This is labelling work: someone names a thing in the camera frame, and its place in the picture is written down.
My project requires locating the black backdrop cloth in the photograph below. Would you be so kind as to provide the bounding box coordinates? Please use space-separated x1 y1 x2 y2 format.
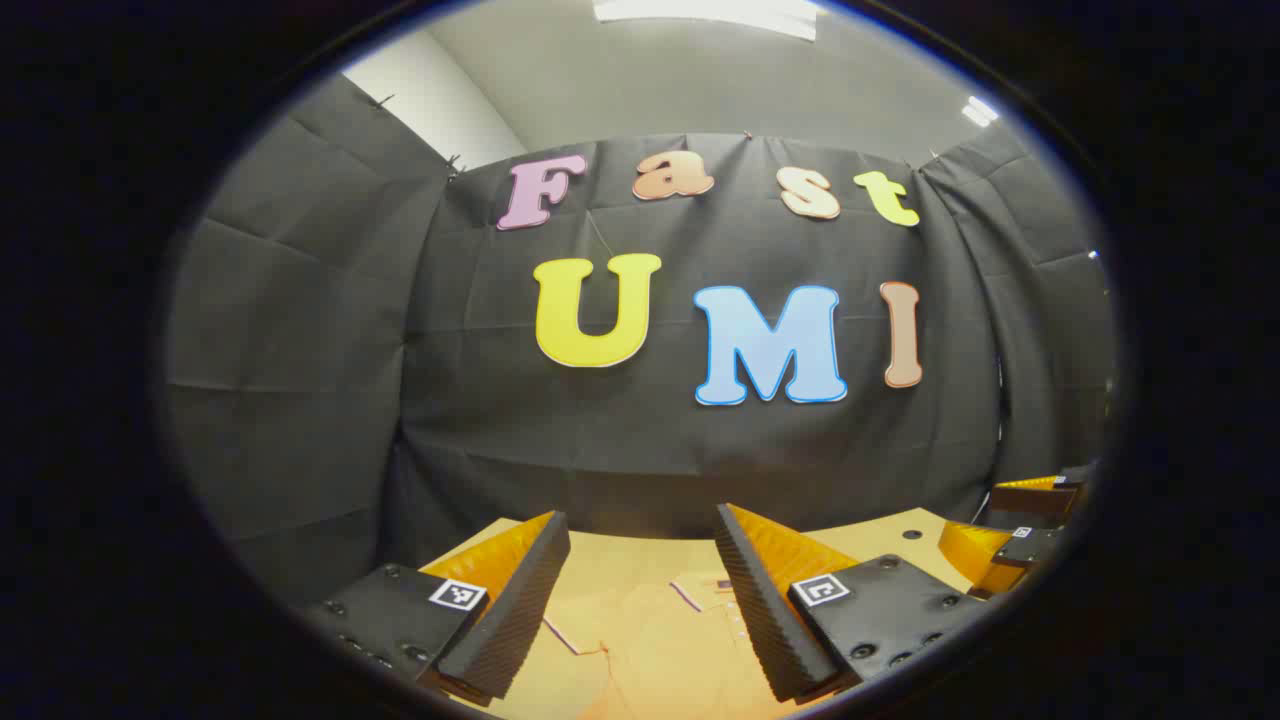
165 72 1116 601

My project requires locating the orange T-shirt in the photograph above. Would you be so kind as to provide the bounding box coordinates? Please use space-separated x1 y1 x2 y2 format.
540 565 791 720

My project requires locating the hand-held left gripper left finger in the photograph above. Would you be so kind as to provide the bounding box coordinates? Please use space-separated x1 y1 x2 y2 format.
300 510 571 707

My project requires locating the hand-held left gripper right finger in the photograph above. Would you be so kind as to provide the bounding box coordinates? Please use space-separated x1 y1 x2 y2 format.
714 503 987 705

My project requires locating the long ceiling light panel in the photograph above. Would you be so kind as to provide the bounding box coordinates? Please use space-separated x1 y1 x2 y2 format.
593 0 819 41

